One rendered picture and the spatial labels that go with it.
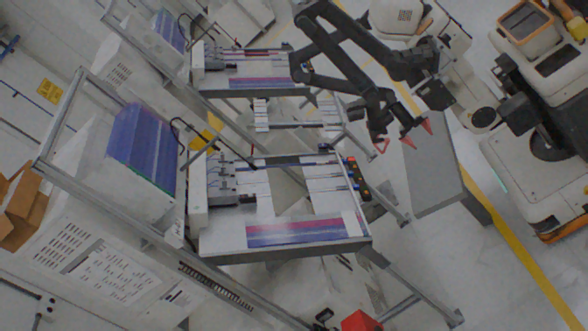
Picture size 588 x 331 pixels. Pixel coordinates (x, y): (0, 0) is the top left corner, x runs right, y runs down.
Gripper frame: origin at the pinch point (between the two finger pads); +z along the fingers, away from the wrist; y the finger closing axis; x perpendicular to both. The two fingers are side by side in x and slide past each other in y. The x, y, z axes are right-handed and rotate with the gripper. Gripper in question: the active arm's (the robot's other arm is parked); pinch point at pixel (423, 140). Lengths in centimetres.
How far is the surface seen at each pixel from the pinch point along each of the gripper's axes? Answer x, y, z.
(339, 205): -23.6, 40.6, 1.5
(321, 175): -43, 34, -12
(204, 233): -19, 94, -29
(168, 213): -4, 99, -44
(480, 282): -31, 9, 77
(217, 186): -33, 77, -40
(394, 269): -7, 43, 35
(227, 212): -28, 81, -29
